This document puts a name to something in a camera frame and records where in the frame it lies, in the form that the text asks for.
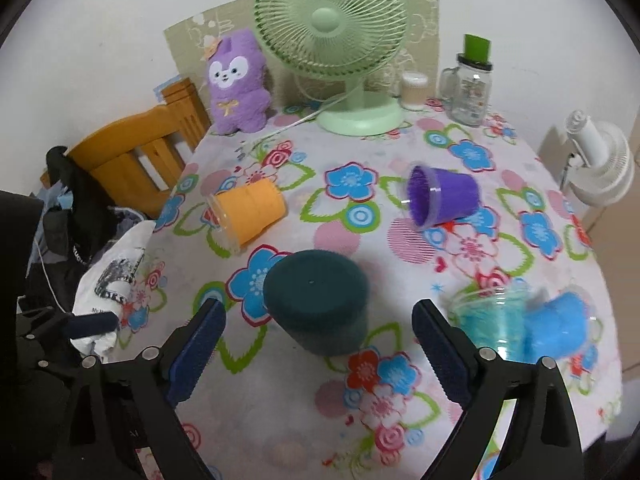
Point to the orange cup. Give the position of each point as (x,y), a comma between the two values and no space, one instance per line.
(252,210)

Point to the purple cup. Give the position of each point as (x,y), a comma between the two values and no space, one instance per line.
(450,192)

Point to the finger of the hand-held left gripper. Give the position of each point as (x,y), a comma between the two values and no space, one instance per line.
(92,325)

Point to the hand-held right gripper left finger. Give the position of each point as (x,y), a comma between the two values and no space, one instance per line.
(199,352)

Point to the clear cotton swab container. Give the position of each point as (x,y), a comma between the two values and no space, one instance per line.
(415,92)

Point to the white clip fan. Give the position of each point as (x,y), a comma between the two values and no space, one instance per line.
(602,165)

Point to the floral tablecloth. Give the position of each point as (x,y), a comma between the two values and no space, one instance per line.
(350,170)

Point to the blue cup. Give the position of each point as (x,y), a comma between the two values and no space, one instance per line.
(550,327)

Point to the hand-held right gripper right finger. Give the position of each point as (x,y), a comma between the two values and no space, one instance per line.
(445,355)

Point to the dark green cup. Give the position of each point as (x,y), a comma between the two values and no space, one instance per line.
(315,300)

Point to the green desk fan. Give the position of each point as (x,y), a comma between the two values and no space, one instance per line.
(330,25)

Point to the purple plush toy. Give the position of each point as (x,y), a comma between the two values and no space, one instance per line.
(237,90)

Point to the black clothing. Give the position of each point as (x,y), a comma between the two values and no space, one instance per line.
(85,220)

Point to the beige rabbit print board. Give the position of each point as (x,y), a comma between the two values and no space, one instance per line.
(200,35)

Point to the wooden chair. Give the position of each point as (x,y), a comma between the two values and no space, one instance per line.
(125,145)

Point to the white plastic bag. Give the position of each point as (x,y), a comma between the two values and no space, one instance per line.
(112,270)

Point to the glass mug with green lid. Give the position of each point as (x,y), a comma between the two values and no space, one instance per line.
(470,92)

